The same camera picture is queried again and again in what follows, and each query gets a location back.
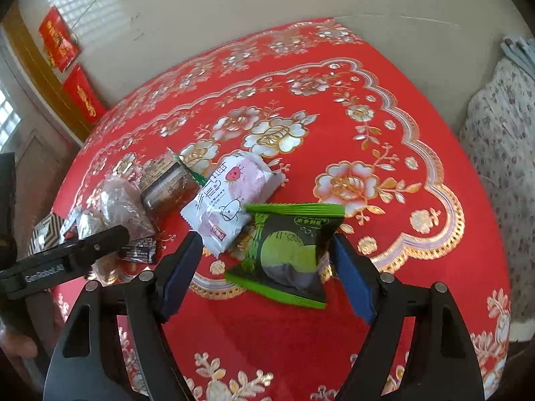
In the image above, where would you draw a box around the clear packet of brown snack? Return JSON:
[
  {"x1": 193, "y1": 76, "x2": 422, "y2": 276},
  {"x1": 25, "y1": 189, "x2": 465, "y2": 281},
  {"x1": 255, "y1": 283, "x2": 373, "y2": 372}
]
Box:
[{"x1": 77, "y1": 174, "x2": 156, "y2": 243}]

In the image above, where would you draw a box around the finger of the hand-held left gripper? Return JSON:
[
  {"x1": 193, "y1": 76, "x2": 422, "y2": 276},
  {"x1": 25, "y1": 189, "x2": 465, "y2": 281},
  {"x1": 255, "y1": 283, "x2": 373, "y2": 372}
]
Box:
[{"x1": 61, "y1": 225, "x2": 131, "y2": 277}]

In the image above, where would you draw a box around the striped patterned cardboard box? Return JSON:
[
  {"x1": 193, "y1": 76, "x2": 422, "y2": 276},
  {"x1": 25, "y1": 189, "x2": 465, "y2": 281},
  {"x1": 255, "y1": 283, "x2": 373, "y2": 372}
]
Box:
[{"x1": 28, "y1": 212, "x2": 78, "y2": 255}]

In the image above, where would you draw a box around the brown snack packet green edge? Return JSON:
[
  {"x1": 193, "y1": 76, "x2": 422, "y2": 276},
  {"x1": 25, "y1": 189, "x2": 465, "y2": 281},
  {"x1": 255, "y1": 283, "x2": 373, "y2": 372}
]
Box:
[{"x1": 140, "y1": 147, "x2": 205, "y2": 214}]

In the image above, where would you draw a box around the window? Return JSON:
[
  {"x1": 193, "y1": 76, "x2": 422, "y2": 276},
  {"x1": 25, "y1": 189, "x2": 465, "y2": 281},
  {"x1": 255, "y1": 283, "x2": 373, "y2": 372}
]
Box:
[{"x1": 0, "y1": 88, "x2": 22, "y2": 151}]

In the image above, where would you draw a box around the wooden door frame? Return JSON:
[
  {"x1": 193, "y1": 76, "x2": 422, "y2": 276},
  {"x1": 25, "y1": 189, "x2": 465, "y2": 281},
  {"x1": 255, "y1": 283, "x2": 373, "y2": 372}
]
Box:
[{"x1": 2, "y1": 2, "x2": 105, "y2": 147}]

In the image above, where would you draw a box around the floral bedding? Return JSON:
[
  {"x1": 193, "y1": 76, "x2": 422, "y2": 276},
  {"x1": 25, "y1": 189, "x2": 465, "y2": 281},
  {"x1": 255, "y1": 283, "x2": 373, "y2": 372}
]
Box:
[{"x1": 459, "y1": 56, "x2": 535, "y2": 335}]

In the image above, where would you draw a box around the green round-cake snack packet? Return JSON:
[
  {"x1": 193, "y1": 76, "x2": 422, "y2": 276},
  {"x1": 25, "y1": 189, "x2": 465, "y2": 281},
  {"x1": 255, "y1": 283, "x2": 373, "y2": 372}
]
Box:
[{"x1": 225, "y1": 203, "x2": 347, "y2": 310}]

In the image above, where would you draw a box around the clear wrapped snack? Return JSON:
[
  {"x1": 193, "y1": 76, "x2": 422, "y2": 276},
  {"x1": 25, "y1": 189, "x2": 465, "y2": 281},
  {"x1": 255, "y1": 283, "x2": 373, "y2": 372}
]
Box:
[{"x1": 90, "y1": 255, "x2": 126, "y2": 287}]

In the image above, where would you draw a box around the red wall poster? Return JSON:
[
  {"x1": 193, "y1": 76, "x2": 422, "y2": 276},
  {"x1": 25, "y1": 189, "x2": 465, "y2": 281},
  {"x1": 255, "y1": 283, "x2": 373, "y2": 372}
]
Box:
[
  {"x1": 38, "y1": 7, "x2": 81, "y2": 73},
  {"x1": 63, "y1": 65, "x2": 107, "y2": 125}
]

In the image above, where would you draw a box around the red floral tablecloth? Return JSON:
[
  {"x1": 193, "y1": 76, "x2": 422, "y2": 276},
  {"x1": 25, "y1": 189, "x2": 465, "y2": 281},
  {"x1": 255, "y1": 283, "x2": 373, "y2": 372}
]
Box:
[{"x1": 50, "y1": 19, "x2": 513, "y2": 401}]

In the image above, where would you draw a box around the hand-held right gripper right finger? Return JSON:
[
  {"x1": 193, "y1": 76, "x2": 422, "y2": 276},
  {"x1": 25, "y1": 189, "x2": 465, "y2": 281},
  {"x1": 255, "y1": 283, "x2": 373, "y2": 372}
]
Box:
[{"x1": 330, "y1": 234, "x2": 486, "y2": 401}]

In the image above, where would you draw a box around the white and pink snack packet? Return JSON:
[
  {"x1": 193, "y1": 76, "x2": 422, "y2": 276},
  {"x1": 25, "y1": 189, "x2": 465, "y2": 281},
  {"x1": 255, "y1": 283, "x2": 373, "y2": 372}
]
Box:
[{"x1": 181, "y1": 150, "x2": 286, "y2": 258}]

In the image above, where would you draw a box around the person's left hand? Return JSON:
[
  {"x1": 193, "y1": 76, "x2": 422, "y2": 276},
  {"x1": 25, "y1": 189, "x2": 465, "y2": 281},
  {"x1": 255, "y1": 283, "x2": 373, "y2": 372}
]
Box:
[{"x1": 0, "y1": 328, "x2": 38, "y2": 360}]

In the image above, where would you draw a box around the small black snack packet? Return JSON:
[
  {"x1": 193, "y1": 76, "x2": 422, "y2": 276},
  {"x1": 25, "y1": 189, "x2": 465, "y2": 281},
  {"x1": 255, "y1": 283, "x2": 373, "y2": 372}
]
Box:
[{"x1": 119, "y1": 237, "x2": 158, "y2": 265}]

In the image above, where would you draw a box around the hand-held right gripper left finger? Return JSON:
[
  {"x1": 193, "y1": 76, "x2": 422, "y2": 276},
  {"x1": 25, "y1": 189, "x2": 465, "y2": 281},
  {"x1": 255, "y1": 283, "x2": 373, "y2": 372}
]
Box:
[{"x1": 44, "y1": 231, "x2": 204, "y2": 401}]

